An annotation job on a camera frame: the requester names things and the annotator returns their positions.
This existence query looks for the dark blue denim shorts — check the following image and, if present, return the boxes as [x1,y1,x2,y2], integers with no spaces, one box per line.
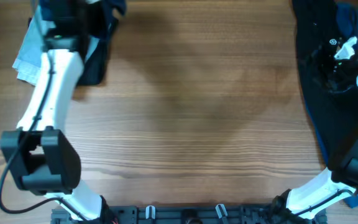
[40,0,127,67]

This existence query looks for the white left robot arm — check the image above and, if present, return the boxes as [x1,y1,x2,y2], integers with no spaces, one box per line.
[0,1,117,223]

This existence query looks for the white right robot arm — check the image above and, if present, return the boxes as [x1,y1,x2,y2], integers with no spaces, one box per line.
[272,37,358,221]

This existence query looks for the black folded garment under jeans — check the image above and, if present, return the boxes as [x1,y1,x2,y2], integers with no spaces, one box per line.
[77,18,118,86]

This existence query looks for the black shirt with logo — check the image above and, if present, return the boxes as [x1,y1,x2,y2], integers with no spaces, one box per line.
[291,0,358,166]

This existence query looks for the blue garment at right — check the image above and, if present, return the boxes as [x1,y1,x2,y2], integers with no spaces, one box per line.
[303,2,358,208]

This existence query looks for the light blue folded jeans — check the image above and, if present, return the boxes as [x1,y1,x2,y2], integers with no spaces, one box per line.
[12,9,43,85]

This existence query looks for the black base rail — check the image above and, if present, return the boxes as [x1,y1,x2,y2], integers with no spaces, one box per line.
[50,203,327,224]

